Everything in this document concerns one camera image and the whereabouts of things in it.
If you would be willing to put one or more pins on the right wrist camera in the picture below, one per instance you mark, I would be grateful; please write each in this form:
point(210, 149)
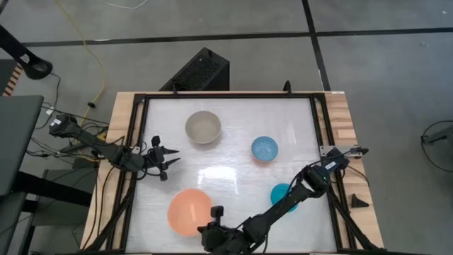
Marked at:
point(217, 213)

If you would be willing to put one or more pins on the blue speckled bowl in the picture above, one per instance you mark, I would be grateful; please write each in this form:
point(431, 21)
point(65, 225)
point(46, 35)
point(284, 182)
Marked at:
point(264, 148)

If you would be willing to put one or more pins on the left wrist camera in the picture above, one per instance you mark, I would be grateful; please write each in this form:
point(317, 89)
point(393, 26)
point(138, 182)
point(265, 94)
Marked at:
point(155, 141)

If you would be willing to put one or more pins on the wooden slat panel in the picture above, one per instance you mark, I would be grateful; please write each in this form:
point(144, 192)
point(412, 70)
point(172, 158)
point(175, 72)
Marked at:
point(12, 80)

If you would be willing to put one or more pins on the white table mat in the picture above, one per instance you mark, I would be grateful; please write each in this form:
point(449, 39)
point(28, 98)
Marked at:
point(233, 170)

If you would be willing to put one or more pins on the black computer tower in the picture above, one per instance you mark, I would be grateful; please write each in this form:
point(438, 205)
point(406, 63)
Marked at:
point(200, 72)

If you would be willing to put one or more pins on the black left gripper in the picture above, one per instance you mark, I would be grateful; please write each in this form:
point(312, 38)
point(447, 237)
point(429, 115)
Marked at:
point(156, 157)

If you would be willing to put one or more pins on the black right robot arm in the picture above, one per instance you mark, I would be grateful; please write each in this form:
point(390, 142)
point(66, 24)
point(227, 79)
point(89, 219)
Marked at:
point(283, 205)

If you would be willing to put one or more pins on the silver metal plate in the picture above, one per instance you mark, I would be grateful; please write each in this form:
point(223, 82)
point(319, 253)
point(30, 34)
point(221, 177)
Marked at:
point(325, 150)

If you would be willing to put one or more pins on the black frame clamp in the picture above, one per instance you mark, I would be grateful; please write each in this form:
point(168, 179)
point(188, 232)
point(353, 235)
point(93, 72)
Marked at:
point(174, 89)
point(287, 87)

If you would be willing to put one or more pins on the grey ceramic bowl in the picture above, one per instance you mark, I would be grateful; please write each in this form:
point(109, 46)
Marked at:
point(203, 127)

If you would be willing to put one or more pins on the black triangular bracket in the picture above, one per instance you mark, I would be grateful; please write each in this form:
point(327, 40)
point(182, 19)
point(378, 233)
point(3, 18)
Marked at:
point(358, 202)

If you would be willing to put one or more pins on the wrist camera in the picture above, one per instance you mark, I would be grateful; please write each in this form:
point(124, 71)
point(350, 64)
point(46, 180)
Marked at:
point(155, 141)
point(217, 213)

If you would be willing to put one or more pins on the black metal table frame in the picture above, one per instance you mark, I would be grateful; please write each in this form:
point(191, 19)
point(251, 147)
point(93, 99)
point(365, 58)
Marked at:
point(226, 95)

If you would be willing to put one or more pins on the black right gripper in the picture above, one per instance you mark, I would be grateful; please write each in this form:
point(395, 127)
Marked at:
point(217, 238)

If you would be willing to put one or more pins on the grey desk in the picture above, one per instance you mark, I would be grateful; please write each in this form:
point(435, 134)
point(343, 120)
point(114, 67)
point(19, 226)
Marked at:
point(16, 141)

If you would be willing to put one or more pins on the teal plastic bowl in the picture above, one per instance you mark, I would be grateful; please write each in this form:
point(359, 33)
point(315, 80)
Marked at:
point(279, 193)

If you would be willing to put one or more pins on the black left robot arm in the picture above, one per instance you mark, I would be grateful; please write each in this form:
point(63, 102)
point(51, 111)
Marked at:
point(106, 148)

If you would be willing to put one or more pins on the light wood block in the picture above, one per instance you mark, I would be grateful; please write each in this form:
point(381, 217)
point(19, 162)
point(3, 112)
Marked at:
point(346, 133)

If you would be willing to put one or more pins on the orange plastic bowl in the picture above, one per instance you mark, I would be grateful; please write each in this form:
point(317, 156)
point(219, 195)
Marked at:
point(187, 212)

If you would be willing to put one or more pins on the black camera stand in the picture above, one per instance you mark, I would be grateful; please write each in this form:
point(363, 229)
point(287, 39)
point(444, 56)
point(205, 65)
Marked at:
point(21, 56)

